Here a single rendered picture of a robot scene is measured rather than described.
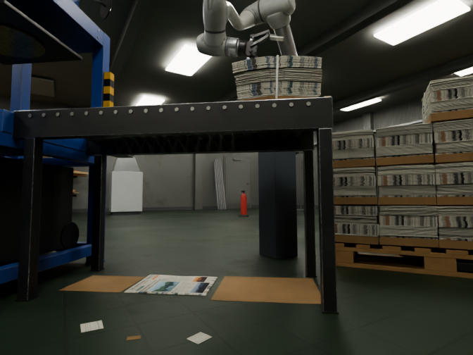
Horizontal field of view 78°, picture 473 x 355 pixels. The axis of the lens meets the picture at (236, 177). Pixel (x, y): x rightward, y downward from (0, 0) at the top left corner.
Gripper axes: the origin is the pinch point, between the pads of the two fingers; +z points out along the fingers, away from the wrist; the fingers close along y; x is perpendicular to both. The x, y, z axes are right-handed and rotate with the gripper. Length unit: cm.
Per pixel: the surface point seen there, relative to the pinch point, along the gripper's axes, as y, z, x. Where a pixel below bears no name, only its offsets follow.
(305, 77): 17.0, 13.9, 14.5
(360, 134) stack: 24, 55, -43
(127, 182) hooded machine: 101, -378, -610
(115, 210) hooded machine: 179, -390, -592
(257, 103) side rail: 35.0, -3.4, 27.8
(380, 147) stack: 31, 66, -40
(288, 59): 9.7, 5.5, 14.3
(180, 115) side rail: 44, -33, 28
